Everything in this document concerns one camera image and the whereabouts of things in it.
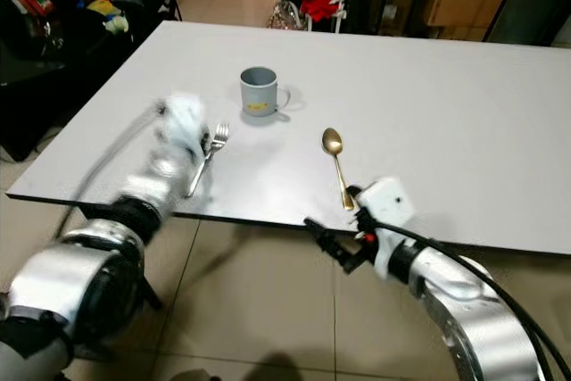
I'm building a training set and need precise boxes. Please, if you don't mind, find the gold spoon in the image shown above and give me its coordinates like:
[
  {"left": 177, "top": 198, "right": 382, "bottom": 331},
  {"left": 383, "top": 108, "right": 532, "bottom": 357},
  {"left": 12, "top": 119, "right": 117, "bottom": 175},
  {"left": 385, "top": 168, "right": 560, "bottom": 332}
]
[{"left": 321, "top": 128, "right": 357, "bottom": 211}]

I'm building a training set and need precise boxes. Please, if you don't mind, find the silver fork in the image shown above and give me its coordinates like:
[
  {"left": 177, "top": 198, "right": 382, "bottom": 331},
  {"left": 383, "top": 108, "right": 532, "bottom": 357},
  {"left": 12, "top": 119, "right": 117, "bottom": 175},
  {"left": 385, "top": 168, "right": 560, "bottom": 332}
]
[{"left": 186, "top": 122, "right": 231, "bottom": 200}]

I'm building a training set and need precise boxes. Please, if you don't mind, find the grey mug with yellow print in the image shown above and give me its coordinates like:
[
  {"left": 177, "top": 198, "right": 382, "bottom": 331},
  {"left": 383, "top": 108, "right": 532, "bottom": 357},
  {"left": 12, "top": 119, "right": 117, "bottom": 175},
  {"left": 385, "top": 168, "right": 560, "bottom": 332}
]
[{"left": 239, "top": 66, "right": 293, "bottom": 119}]

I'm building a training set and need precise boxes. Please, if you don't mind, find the red cloth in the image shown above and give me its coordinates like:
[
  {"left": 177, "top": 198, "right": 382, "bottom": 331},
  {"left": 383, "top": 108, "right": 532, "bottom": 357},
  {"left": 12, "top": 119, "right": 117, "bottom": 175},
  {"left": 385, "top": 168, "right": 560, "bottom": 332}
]
[{"left": 301, "top": 0, "right": 343, "bottom": 24}]

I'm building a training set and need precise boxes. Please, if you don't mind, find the silver crumpled item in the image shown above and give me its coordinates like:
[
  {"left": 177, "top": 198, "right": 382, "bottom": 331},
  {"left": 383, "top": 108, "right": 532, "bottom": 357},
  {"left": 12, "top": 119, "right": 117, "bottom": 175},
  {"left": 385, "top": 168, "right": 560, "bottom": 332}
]
[{"left": 268, "top": 2, "right": 301, "bottom": 33}]

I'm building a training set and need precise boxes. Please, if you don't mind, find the cardboard box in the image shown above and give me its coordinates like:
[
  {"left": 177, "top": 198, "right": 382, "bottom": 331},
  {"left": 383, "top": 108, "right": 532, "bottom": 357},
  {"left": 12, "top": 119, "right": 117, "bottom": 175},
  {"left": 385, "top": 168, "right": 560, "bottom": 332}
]
[{"left": 422, "top": 0, "right": 506, "bottom": 28}]

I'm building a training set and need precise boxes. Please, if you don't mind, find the round black table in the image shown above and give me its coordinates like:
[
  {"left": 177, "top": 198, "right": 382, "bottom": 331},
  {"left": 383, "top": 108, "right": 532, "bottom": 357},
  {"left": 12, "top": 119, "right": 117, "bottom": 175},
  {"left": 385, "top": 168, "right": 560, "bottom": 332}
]
[{"left": 0, "top": 31, "right": 56, "bottom": 89}]

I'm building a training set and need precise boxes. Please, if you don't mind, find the dark shelving unit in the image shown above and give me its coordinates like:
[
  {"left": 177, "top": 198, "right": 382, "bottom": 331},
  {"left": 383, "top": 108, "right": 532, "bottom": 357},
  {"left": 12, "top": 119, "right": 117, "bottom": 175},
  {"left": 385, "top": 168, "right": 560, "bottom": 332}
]
[{"left": 348, "top": 0, "right": 571, "bottom": 48}]

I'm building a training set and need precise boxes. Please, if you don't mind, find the small white item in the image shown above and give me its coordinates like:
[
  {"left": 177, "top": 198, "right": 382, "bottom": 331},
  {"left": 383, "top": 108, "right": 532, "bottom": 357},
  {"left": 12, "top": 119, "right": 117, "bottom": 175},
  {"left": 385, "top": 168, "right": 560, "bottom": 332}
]
[{"left": 104, "top": 13, "right": 131, "bottom": 37}]

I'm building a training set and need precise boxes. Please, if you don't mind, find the yellow packet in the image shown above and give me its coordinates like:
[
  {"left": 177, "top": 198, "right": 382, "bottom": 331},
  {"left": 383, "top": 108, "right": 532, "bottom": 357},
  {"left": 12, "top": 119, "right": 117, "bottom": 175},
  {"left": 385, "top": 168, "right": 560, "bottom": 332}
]
[{"left": 87, "top": 0, "right": 122, "bottom": 17}]

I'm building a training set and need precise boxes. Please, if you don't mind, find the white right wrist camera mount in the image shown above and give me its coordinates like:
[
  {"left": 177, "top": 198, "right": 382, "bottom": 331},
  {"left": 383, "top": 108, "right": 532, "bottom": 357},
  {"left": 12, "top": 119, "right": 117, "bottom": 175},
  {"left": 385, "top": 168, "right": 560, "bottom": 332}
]
[{"left": 357, "top": 176, "right": 417, "bottom": 280}]

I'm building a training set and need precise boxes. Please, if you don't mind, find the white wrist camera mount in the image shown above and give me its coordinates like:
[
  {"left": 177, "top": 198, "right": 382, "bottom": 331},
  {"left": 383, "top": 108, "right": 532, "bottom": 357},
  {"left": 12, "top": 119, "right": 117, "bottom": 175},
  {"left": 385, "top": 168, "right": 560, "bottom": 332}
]
[
  {"left": 357, "top": 176, "right": 417, "bottom": 280},
  {"left": 158, "top": 93, "right": 211, "bottom": 160}
]

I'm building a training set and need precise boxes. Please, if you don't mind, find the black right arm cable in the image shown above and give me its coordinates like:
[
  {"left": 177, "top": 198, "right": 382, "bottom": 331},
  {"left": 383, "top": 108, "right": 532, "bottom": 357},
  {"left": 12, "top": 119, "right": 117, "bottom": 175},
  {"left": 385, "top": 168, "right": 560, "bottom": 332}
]
[{"left": 397, "top": 220, "right": 571, "bottom": 381}]

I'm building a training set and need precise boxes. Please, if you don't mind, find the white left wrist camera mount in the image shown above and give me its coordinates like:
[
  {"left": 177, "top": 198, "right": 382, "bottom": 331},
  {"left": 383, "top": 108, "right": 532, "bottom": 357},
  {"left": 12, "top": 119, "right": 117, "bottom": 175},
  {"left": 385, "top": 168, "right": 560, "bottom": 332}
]
[{"left": 158, "top": 93, "right": 211, "bottom": 160}]

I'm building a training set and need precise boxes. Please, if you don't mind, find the grey left arm cable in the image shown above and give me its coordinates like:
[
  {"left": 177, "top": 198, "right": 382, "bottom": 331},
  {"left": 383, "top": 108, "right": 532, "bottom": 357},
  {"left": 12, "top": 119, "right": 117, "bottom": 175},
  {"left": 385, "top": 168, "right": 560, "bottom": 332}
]
[{"left": 76, "top": 104, "right": 171, "bottom": 222}]

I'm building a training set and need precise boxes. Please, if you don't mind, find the black table frame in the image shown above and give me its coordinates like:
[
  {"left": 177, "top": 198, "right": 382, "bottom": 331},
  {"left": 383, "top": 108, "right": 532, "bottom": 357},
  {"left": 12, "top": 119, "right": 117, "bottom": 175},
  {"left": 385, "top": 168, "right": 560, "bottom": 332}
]
[{"left": 73, "top": 202, "right": 122, "bottom": 222}]

